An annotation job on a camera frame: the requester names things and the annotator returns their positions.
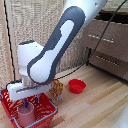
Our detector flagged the red plastic bowl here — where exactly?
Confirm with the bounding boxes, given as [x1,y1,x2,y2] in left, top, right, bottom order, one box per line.
[68,78,87,95]

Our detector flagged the red basket with blue rim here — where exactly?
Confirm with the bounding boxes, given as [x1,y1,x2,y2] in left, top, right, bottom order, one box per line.
[0,87,59,128]

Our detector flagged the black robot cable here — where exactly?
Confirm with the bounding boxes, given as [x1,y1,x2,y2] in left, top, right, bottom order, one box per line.
[54,0,125,81]

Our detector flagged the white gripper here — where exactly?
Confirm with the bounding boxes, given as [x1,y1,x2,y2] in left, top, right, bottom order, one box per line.
[6,80,44,109]

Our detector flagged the brown drawer cabinet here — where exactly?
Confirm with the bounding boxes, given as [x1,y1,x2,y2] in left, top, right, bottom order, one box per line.
[80,9,128,82]

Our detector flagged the black vertical frame strip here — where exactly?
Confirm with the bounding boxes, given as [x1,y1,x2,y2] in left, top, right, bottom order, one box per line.
[2,0,16,83]

